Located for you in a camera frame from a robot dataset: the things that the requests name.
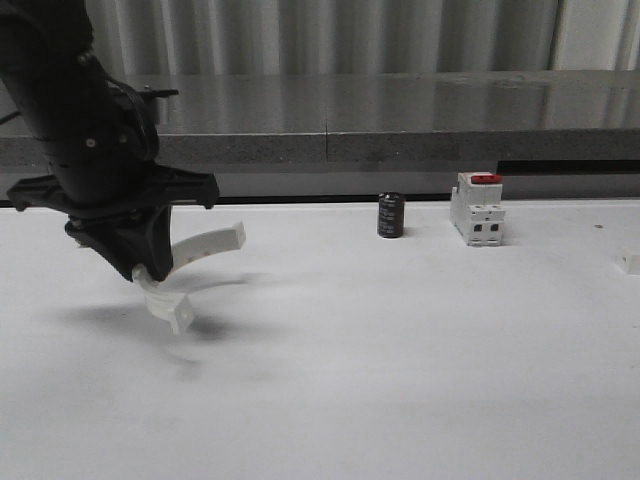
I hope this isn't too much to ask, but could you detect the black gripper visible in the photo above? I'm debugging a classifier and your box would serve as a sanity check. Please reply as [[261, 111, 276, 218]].
[[7, 167, 220, 282]]

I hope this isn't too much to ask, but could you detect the white half-ring pipe clamp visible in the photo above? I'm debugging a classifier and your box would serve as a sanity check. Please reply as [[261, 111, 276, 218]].
[[132, 222, 246, 335]]

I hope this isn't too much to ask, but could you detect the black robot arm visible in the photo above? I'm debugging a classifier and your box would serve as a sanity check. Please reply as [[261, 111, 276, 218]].
[[1, 1, 219, 281]]

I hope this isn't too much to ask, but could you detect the grey pleated curtain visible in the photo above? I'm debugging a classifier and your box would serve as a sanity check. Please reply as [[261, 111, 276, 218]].
[[87, 0, 639, 75]]

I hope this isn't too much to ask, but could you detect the black cylindrical capacitor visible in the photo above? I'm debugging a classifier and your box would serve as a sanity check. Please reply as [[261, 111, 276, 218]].
[[377, 192, 405, 239]]

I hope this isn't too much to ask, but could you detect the grey stone counter ledge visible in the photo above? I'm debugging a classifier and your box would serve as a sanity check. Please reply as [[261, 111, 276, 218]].
[[0, 69, 640, 204]]

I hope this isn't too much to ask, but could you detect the white circuit breaker red switch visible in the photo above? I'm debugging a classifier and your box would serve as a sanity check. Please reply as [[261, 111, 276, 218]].
[[450, 172, 506, 247]]

